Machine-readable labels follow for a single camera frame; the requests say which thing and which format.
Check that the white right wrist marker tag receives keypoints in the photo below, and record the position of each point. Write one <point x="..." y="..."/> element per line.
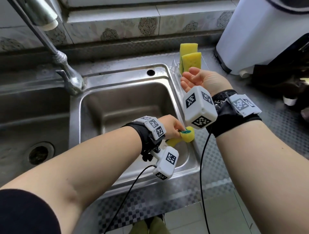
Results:
<point x="242" y="106"/>

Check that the chrome pipe with white end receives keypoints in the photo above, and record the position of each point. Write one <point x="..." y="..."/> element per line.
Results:
<point x="45" y="16"/>

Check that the black bag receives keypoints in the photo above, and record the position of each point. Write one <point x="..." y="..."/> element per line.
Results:
<point x="272" y="77"/>

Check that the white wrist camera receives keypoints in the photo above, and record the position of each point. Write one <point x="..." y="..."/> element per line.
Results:
<point x="166" y="164"/>
<point x="200" y="108"/>

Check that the round sink drain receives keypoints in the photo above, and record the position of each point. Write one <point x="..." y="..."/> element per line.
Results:
<point x="39" y="154"/>

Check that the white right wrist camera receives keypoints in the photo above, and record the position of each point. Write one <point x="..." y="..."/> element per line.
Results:
<point x="200" y="108"/>

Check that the person's right hand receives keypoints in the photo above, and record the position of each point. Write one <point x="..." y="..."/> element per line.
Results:
<point x="212" y="82"/>

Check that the white appliance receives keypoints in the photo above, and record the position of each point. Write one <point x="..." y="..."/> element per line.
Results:
<point x="253" y="36"/>

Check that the person's right fingers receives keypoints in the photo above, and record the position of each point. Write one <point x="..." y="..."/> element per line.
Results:
<point x="189" y="78"/>

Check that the person's left hand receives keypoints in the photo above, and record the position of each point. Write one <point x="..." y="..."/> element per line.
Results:
<point x="170" y="126"/>

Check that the person's left fingers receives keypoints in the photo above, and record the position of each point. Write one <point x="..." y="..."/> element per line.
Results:
<point x="179" y="129"/>

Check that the person's right forearm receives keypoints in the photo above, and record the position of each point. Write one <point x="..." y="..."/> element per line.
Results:
<point x="260" y="168"/>

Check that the white wrist marker tag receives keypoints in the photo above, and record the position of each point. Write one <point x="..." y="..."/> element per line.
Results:
<point x="242" y="106"/>
<point x="155" y="126"/>

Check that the chrome faucet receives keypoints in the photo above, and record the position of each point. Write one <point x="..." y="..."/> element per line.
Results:
<point x="70" y="77"/>

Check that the white left wrist marker tag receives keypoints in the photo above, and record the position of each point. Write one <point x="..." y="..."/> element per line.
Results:
<point x="155" y="126"/>

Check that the small white cup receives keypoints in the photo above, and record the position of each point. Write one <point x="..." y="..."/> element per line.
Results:
<point x="290" y="101"/>

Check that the clear plastic sponge holder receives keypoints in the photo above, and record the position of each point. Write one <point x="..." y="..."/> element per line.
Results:
<point x="175" y="65"/>

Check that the yellow sponge with green side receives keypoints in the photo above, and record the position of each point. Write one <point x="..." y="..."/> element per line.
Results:
<point x="187" y="138"/>

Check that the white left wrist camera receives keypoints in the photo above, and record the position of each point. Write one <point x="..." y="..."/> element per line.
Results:
<point x="166" y="164"/>

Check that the black sleeve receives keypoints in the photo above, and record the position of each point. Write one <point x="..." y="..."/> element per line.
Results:
<point x="24" y="214"/>

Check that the stainless steel double sink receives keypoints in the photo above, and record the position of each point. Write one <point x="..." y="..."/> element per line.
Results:
<point x="120" y="108"/>

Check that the person's left forearm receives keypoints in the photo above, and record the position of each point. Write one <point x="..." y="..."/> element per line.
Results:
<point x="84" y="164"/>

